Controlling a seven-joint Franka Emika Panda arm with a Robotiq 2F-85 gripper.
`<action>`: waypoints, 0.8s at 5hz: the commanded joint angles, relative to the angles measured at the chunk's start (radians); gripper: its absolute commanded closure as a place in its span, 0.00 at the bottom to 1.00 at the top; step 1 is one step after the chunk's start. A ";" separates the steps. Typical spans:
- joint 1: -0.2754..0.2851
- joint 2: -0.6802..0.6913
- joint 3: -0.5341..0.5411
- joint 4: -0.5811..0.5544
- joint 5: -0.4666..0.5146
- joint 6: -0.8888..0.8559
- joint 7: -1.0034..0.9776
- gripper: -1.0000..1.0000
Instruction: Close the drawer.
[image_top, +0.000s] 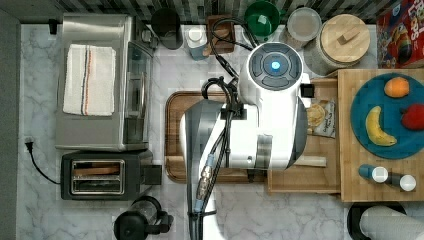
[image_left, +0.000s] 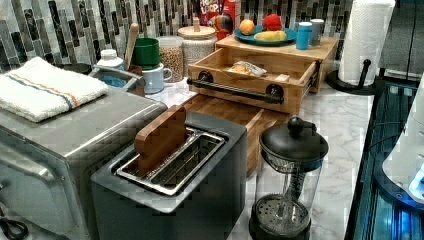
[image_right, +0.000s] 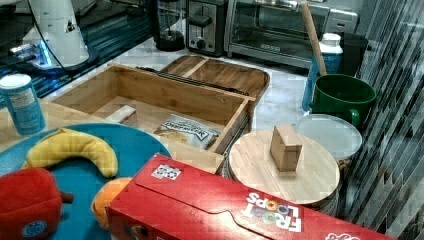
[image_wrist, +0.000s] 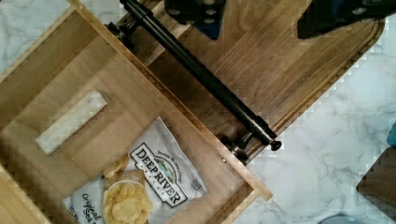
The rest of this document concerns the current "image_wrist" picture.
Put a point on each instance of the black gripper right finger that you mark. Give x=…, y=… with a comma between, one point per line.
x=324, y=16

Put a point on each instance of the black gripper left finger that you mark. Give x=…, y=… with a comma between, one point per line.
x=204, y=15

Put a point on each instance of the light wooden drawer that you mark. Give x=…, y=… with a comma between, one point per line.
x=75, y=55

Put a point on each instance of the wooden cutting board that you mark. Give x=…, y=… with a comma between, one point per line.
x=259, y=57

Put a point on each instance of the Deep River chips bag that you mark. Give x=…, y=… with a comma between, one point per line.
x=147, y=185

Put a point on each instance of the black drawer handle bar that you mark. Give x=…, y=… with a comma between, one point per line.
x=256, y=127

